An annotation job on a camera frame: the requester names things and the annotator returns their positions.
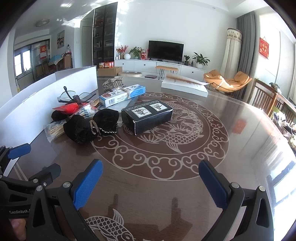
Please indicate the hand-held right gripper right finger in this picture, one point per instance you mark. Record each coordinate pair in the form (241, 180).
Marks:
(214, 185)

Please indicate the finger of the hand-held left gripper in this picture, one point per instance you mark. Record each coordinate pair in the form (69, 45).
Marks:
(20, 149)
(49, 171)

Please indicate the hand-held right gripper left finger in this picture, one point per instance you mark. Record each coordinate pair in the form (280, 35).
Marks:
(89, 183)

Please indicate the white foam board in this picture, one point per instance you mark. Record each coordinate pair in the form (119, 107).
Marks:
(34, 102)

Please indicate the person's left hand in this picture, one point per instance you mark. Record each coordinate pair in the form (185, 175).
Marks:
(18, 229)

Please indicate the clear bag of wooden sticks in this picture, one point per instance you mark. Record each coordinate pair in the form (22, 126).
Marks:
(54, 132)

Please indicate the small black cloth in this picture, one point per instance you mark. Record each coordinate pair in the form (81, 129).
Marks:
(57, 115)

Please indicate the red packet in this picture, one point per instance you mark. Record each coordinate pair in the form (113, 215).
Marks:
(69, 108)

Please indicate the blue striped white packet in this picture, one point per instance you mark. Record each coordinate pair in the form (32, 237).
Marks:
(86, 111)

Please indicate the eyeglasses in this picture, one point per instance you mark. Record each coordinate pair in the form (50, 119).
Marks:
(68, 94)

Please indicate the wooden ruler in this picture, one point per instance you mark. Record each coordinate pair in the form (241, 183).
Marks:
(96, 103)

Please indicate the black cardboard box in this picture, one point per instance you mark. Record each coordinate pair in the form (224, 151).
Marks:
(148, 120)

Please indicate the window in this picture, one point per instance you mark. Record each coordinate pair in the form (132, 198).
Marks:
(22, 62)

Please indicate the blue and white box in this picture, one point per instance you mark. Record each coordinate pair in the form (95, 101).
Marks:
(120, 96)

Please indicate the cluttered wooden sideboard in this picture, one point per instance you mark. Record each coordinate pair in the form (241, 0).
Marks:
(283, 120)

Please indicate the blue food cover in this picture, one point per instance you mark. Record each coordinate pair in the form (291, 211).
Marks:
(55, 59)

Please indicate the red door poster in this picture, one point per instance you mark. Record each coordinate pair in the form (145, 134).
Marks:
(44, 52)

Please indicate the white flat box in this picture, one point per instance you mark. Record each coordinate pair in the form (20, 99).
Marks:
(182, 89)

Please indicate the wooden chair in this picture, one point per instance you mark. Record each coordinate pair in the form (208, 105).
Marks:
(260, 92)

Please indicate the orange lounge chair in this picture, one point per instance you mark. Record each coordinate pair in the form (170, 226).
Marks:
(240, 78)

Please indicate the brown cardboard box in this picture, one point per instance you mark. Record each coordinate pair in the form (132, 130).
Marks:
(108, 71)

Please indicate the round wooden tray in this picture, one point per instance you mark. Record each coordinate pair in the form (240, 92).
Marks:
(130, 74)

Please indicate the orange snack boxes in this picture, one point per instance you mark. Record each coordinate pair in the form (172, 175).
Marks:
(106, 64)

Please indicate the white door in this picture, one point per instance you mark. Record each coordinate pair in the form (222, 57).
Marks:
(87, 46)

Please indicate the dark flat device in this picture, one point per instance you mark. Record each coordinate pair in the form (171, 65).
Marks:
(150, 76)

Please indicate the white television cabinet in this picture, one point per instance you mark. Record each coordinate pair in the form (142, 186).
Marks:
(134, 66)

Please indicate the large plant in white pot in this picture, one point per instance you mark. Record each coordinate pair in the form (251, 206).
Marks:
(200, 60)

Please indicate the orange topped stool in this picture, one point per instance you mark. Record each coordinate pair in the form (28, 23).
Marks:
(166, 67)

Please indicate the round ceiling lamp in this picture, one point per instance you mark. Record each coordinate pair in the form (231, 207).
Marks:
(42, 23)

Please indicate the small potted plant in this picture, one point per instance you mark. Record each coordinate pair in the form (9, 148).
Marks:
(186, 59)

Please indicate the round white vase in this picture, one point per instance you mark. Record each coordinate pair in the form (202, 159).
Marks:
(127, 56)

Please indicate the cloth covered standing air conditioner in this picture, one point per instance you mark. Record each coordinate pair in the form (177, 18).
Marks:
(231, 53)

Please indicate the red flowers in vase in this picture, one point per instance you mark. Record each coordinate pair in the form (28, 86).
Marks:
(122, 49)

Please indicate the grey curtain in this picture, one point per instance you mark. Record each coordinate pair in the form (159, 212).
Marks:
(247, 51)

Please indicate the red gift bag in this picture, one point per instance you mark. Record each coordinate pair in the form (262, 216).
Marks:
(144, 55)

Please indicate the green potted plant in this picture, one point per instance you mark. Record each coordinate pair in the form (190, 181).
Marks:
(136, 52)

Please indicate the black glass cabinet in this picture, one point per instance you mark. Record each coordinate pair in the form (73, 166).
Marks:
(104, 34)

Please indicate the black television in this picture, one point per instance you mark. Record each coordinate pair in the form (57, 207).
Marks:
(165, 51)

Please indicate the framed wall picture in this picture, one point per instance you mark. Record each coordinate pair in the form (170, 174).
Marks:
(60, 39)

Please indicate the red wall hanging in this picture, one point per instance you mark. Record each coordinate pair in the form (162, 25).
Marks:
(264, 47)

